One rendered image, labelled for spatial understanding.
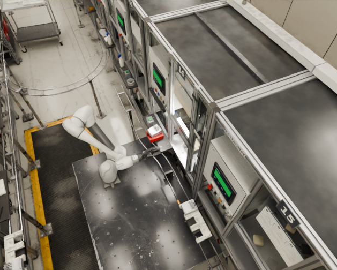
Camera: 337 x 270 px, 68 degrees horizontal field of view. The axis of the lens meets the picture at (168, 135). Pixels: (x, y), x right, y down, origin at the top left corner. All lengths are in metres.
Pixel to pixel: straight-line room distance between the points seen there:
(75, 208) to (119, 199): 0.96
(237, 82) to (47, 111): 3.54
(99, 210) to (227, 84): 1.75
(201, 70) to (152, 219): 1.51
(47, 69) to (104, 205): 3.46
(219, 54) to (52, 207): 2.75
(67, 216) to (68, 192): 0.33
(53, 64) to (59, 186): 2.70
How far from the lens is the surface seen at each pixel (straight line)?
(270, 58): 2.06
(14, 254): 2.66
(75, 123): 2.34
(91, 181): 2.87
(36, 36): 6.02
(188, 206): 2.39
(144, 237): 2.56
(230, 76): 1.82
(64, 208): 3.60
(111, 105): 4.43
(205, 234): 2.38
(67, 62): 5.53
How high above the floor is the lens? 3.15
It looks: 54 degrees down
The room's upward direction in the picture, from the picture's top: straight up
